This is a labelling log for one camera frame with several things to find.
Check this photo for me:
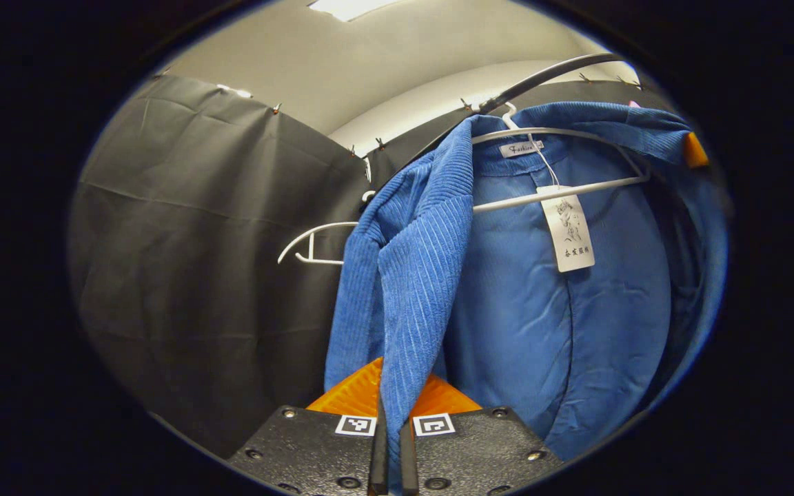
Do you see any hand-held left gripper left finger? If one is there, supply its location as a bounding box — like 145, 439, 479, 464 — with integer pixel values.
228, 357, 389, 496

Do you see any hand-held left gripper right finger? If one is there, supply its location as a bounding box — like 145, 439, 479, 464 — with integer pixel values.
400, 375, 563, 496

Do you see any blue corduroy jacket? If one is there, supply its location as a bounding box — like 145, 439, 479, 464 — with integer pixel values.
325, 102, 729, 496

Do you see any white clothes hanger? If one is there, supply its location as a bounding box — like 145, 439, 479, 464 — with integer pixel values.
471, 102, 649, 213
278, 189, 377, 266

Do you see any black clothes rack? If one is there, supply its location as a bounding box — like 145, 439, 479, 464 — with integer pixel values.
476, 52, 622, 114

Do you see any white paper garment tag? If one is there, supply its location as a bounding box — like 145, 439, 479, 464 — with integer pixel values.
537, 185, 596, 273

